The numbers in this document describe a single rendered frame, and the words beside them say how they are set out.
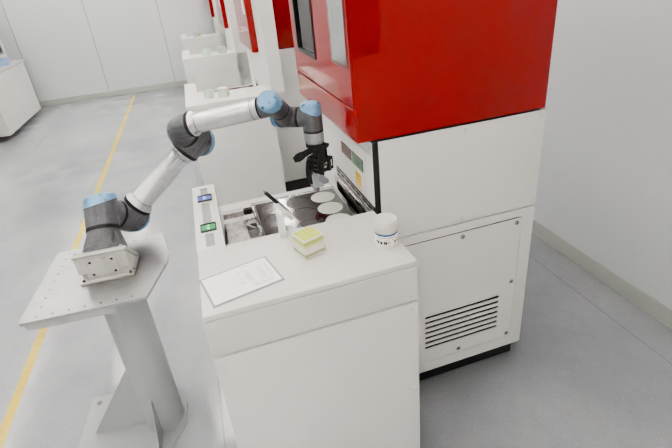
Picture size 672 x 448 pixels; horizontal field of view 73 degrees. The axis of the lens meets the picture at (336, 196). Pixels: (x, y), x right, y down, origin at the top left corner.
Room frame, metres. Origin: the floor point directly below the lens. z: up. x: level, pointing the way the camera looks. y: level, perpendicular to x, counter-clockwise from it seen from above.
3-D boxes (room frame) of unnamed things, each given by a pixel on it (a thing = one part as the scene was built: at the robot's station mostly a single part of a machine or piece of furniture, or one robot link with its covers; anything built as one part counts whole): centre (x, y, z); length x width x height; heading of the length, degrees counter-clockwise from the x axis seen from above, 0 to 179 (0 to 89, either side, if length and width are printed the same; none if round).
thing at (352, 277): (1.19, 0.12, 0.89); 0.62 x 0.35 x 0.14; 105
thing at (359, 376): (1.49, 0.21, 0.41); 0.97 x 0.64 x 0.82; 15
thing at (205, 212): (1.56, 0.50, 0.89); 0.55 x 0.09 x 0.14; 15
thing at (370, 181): (1.83, -0.03, 1.02); 0.82 x 0.03 x 0.40; 15
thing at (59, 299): (1.44, 0.88, 0.75); 0.45 x 0.44 x 0.13; 102
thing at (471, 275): (1.92, -0.36, 0.41); 0.82 x 0.71 x 0.82; 15
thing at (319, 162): (1.64, 0.05, 1.11); 0.09 x 0.08 x 0.12; 56
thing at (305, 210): (1.59, 0.13, 0.90); 0.34 x 0.34 x 0.01; 15
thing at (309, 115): (1.64, 0.06, 1.27); 0.09 x 0.08 x 0.11; 71
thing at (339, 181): (1.66, -0.07, 0.89); 0.44 x 0.02 x 0.10; 15
